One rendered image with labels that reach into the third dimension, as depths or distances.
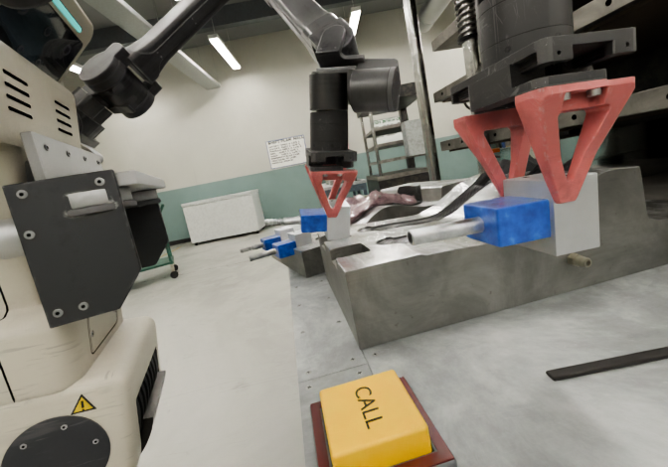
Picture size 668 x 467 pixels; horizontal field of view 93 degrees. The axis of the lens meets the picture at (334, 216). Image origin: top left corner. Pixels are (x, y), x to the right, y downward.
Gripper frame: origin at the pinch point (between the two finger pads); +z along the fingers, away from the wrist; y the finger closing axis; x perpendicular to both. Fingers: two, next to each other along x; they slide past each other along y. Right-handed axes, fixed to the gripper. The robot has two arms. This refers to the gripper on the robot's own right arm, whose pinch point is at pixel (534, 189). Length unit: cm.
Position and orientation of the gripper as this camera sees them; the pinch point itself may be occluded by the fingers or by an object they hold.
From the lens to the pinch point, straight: 28.6
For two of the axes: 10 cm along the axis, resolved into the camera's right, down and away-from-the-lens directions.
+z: 1.6, 9.8, 1.4
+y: -1.6, -1.1, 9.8
